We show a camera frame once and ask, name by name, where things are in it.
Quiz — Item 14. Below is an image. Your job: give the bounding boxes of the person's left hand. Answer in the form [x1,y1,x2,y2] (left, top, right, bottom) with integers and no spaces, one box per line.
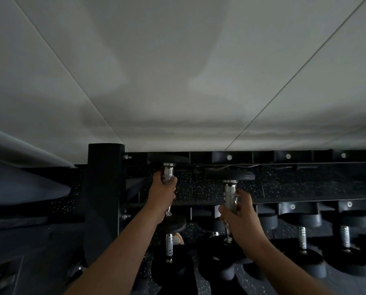
[145,169,178,225]

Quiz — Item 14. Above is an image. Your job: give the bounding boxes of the person's right hand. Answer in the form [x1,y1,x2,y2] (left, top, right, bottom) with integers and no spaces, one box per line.
[218,189,264,248]

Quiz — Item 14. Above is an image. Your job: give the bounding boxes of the black dumbbell chrome handle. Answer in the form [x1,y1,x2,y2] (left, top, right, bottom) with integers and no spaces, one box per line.
[324,213,366,277]
[152,217,196,295]
[198,170,256,281]
[281,213,327,278]
[147,153,190,218]

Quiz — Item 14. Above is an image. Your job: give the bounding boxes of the person's left forearm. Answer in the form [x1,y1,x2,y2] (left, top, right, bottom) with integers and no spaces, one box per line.
[63,208,161,295]

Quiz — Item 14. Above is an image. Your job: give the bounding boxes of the person's right forearm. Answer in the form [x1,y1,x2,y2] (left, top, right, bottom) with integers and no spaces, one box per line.
[241,233,335,295]

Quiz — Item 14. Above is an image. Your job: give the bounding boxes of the black metal dumbbell rack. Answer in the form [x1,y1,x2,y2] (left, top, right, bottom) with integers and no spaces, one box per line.
[75,143,366,295]

